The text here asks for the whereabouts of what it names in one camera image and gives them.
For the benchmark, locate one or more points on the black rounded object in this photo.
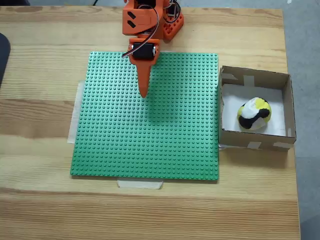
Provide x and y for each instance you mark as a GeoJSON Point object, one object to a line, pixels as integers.
{"type": "Point", "coordinates": [3, 57]}

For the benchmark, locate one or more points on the white black yellow soft ball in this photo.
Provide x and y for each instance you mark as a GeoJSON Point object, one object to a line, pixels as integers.
{"type": "Point", "coordinates": [252, 115]}

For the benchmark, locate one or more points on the masking tape strip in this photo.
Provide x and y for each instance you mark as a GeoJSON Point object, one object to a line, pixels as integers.
{"type": "Point", "coordinates": [140, 184]}
{"type": "Point", "coordinates": [222, 148]}
{"type": "Point", "coordinates": [75, 112]}

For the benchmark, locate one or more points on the open cardboard box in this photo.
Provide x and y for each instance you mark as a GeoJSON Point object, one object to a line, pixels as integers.
{"type": "Point", "coordinates": [255, 143]}

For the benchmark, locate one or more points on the white paper sheet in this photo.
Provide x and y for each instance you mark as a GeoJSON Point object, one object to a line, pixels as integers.
{"type": "Point", "coordinates": [230, 112]}

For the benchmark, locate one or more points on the green studded baseplate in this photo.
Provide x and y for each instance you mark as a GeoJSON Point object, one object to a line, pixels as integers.
{"type": "Point", "coordinates": [112, 137]}

